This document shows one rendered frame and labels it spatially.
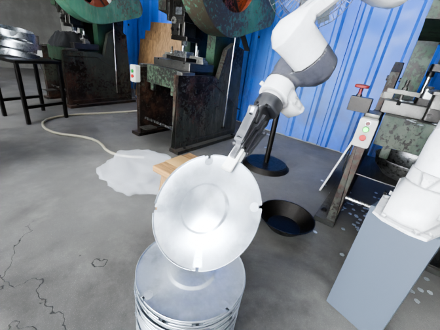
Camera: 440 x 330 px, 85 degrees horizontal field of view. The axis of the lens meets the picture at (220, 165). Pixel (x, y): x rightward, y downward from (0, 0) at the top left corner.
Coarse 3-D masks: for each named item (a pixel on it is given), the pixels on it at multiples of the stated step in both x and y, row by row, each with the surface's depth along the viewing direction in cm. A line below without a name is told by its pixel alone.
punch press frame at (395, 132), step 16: (432, 16) 104; (432, 32) 117; (416, 48) 131; (432, 48) 128; (416, 64) 133; (400, 80) 148; (416, 80) 135; (384, 128) 116; (400, 128) 112; (416, 128) 109; (432, 128) 105; (384, 144) 117; (400, 144) 114; (416, 144) 110; (368, 208) 129
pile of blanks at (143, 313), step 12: (240, 300) 61; (144, 312) 57; (228, 312) 56; (144, 324) 58; (156, 324) 55; (168, 324) 53; (180, 324) 52; (192, 324) 53; (204, 324) 53; (216, 324) 55; (228, 324) 59
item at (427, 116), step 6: (432, 90) 106; (438, 90) 106; (432, 96) 109; (438, 96) 106; (432, 102) 108; (438, 102) 106; (432, 108) 108; (438, 108) 107; (426, 114) 110; (432, 114) 108; (438, 114) 108; (426, 120) 110; (432, 120) 109; (438, 120) 108
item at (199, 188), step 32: (192, 160) 67; (224, 160) 63; (160, 192) 66; (192, 192) 62; (224, 192) 59; (256, 192) 57; (160, 224) 62; (192, 224) 58; (224, 224) 56; (256, 224) 53; (192, 256) 55; (224, 256) 53
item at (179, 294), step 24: (144, 264) 65; (168, 264) 65; (240, 264) 69; (144, 288) 58; (168, 288) 59; (192, 288) 60; (216, 288) 61; (240, 288) 62; (168, 312) 54; (192, 312) 54; (216, 312) 55
